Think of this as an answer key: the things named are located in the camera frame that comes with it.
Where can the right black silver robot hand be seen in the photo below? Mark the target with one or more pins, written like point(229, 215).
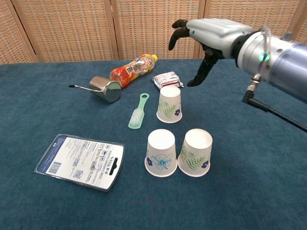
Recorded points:
point(216, 31)

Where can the mint green plastic brush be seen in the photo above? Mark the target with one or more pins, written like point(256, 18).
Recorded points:
point(136, 119)

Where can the woven bamboo folding screen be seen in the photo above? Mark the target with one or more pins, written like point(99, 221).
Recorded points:
point(72, 28)

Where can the white paper cup green fern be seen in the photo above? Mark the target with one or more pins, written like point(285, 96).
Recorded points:
point(195, 153)
point(169, 105)

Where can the metal measuring cup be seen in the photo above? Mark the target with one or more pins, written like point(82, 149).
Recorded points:
point(105, 89)

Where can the white red snack packet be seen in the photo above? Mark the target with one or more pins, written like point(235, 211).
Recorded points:
point(165, 80)

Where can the white paper cup blue hibiscus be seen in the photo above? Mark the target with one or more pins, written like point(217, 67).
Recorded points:
point(160, 153)

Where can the razor blister pack card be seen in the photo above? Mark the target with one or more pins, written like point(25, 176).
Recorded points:
point(79, 163)

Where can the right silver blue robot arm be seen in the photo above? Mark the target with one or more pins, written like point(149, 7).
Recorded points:
point(287, 62)

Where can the orange drink plastic bottle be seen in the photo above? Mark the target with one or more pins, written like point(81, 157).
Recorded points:
point(129, 72)

